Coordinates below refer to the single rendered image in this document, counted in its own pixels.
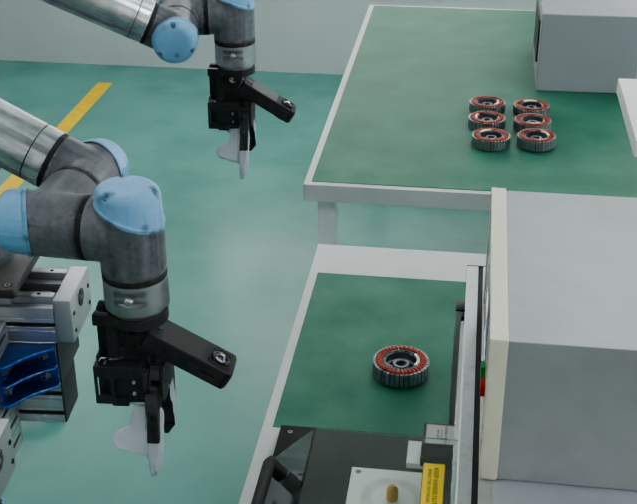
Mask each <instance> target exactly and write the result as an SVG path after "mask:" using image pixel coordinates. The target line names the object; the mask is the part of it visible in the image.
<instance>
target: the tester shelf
mask: <svg viewBox="0 0 637 504"><path fill-rule="evenodd" d="M485 269H486V266H478V265H467V277H466V297H465V317H464V337H463V357H462V377H461V397H460V417H459V436H458V456H457V476H456V496H455V504H637V491H633V490H621V489H610V488H598V487H586V486H574V485H563V484H551V483H539V482H527V481H516V480H504V479H496V480H486V479H482V480H481V479H479V450H480V406H481V396H480V367H481V361H482V318H483V296H484V282H485Z"/></svg>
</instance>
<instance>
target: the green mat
mask: <svg viewBox="0 0 637 504"><path fill-rule="evenodd" d="M465 297H466V282H460V281H445V280H429V279H413V278H398V277H382V276H367V275H351V274H336V273H320V272H318V273H317V277H316V280H315V284H314V287H313V290H312V294H311V297H310V301H309V304H308V308H307V311H306V314H305V318H304V321H303V325H302V328H301V331H300V335H299V338H298V342H297V345H296V348H295V352H294V355H293V359H292V362H291V366H290V369H289V372H288V376H287V379H286V383H285V386H284V389H283V393H282V396H281V400H280V403H279V407H278V410H277V413H276V417H275V420H274V424H273V427H280V428H281V425H289V426H302V427H314V428H326V429H339V430H351V431H363V432H375V433H388V434H400V435H412V436H422V435H423V425H424V423H436V424H448V425H449V410H450V394H451V378H452V361H453V345H454V329H455V313H456V311H455V310H456V301H465ZM395 345H398V347H399V345H402V346H404V345H405V346H407V347H408V346H411V347H414V348H417V349H419V350H420V351H423V353H425V354H426V355H427V356H428V358H429V376H428V378H427V379H426V380H425V381H424V382H423V383H421V384H419V385H417V386H413V387H407V388H404V386H403V388H399V387H391V386H388V385H385V384H383V383H382V382H379V381H378V380H377V379H376V377H374V375H373V357H374V355H375V354H376V352H378V351H379V350H382V349H383V348H385V347H390V346H395Z"/></svg>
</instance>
